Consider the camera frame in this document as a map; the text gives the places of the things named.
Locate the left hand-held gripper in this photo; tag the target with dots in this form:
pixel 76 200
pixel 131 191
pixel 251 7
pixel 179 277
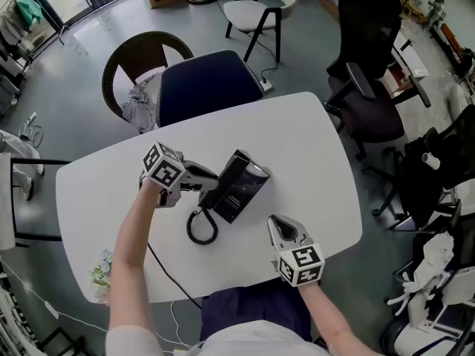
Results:
pixel 165 169

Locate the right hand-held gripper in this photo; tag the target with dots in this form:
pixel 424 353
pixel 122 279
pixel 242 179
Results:
pixel 300 263

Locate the black telephone handset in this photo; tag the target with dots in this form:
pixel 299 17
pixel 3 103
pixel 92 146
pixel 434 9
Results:
pixel 222 180

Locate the person's right forearm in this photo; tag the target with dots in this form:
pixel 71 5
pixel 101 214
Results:
pixel 326 317

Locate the person's left forearm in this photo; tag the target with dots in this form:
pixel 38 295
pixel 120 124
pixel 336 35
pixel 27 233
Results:
pixel 131 258

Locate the black desk telephone base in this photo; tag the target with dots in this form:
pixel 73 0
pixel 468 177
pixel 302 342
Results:
pixel 245 195

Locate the white rounded table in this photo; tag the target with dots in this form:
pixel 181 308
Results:
pixel 297 154

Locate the person's navy trousers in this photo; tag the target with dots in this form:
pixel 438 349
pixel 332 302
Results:
pixel 256 306

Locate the grey crumpled cloth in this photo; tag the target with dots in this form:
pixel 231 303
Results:
pixel 141 106

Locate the navy upholstered chair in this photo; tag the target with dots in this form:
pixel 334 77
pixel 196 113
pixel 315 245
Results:
pixel 208 84

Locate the person's white shirt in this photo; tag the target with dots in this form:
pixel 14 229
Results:
pixel 259 341

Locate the white power strip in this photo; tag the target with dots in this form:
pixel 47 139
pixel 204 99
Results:
pixel 266 84

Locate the small potted flower plant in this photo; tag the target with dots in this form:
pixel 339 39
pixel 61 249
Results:
pixel 100 276

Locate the black headrest office chair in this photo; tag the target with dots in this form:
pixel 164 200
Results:
pixel 371 121

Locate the dark round-back chair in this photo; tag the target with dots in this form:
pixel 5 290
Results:
pixel 111 69

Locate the black mesh office chair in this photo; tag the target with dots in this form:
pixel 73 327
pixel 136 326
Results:
pixel 423 187

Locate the white crumpled cloth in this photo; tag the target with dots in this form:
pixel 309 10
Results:
pixel 438 250

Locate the white cardboard tube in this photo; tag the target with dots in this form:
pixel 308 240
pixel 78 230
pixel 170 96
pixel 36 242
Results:
pixel 431 161

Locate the white chair with black legs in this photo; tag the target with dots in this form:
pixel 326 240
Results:
pixel 252 13

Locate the black mesh-back chair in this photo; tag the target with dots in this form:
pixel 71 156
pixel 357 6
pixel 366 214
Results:
pixel 465 236

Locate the clothes rack with garments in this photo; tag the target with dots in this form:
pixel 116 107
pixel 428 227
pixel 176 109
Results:
pixel 27 7

